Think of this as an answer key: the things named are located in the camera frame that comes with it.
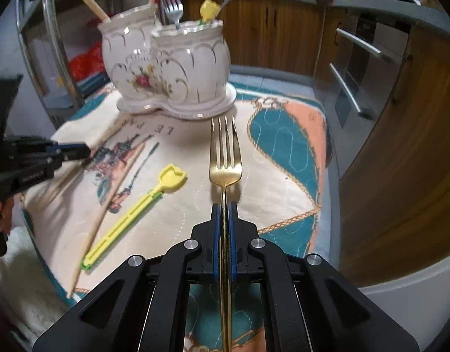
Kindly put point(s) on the white fluffy blanket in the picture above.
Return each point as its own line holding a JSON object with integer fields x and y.
{"x": 30, "y": 286}

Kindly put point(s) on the large red plastic bag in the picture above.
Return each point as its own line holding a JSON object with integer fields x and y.
{"x": 85, "y": 62}

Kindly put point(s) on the printed quilted table mat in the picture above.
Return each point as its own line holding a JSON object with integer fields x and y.
{"x": 276, "y": 176}

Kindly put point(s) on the wooden lower kitchen cabinets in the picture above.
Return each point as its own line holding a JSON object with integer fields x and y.
{"x": 283, "y": 36}

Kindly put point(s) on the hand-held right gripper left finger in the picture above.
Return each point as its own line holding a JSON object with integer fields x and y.
{"x": 216, "y": 242}

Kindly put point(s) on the yellow green plastic utensil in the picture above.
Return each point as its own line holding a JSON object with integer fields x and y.
{"x": 136, "y": 209}
{"x": 209, "y": 11}

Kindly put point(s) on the white ceramic holder saucer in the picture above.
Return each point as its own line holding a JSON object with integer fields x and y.
{"x": 210, "y": 112}

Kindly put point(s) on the silver metal fork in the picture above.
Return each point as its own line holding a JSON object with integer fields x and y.
{"x": 173, "y": 13}

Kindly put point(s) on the white floral ceramic utensil holder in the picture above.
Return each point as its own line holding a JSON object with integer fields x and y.
{"x": 195, "y": 66}

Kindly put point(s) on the person's left hand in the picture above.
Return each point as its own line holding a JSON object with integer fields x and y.
{"x": 4, "y": 212}

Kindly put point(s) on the gold metal fork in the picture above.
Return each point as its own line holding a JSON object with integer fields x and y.
{"x": 225, "y": 176}

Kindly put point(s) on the built-in steel oven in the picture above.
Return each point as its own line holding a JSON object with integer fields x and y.
{"x": 360, "y": 36}

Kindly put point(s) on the steel shelf rack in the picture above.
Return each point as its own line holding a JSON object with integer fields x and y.
{"x": 58, "y": 55}

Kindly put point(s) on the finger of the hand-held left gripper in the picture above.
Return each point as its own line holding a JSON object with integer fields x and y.
{"x": 65, "y": 157}
{"x": 69, "y": 147}

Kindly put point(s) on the grey kitchen countertop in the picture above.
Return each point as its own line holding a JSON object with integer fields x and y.
{"x": 393, "y": 9}

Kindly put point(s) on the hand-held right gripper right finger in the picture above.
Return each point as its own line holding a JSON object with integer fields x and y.
{"x": 233, "y": 242}

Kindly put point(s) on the stack of blue white trays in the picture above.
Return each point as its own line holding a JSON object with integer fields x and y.
{"x": 94, "y": 86}

